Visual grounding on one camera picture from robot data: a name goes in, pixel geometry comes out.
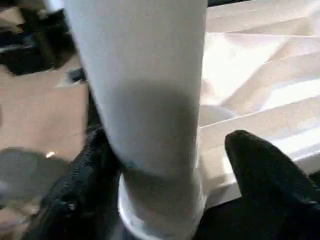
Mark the black work mat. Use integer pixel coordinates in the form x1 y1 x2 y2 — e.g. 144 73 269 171
84 84 320 240

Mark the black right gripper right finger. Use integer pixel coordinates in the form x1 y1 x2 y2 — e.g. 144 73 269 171
225 129 320 240

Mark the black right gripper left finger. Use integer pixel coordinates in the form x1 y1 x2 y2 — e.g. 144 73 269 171
24 127 124 240

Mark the white plastic table leg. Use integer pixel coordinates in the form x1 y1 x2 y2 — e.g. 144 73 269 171
63 0 209 236

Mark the white plastic table top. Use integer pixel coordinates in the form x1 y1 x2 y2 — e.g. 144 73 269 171
116 0 320 240

